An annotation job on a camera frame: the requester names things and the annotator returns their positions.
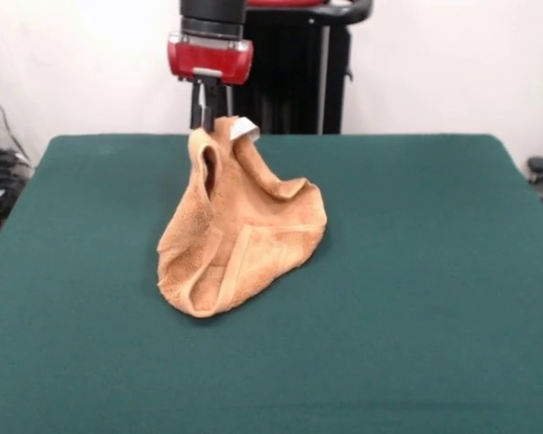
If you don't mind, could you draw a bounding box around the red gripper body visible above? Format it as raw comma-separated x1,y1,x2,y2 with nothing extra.
166,30,254,87

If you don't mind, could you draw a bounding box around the grey cable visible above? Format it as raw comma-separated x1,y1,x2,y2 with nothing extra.
0,83,32,165

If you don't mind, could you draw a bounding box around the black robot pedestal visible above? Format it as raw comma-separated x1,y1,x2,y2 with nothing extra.
234,0,375,136

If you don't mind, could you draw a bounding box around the orange terry towel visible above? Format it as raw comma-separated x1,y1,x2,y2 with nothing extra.
156,115,329,317

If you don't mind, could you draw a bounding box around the dark green table cloth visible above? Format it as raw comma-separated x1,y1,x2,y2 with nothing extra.
0,133,543,434

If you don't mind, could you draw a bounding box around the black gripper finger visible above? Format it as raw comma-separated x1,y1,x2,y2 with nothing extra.
204,80,230,133
189,81,206,130

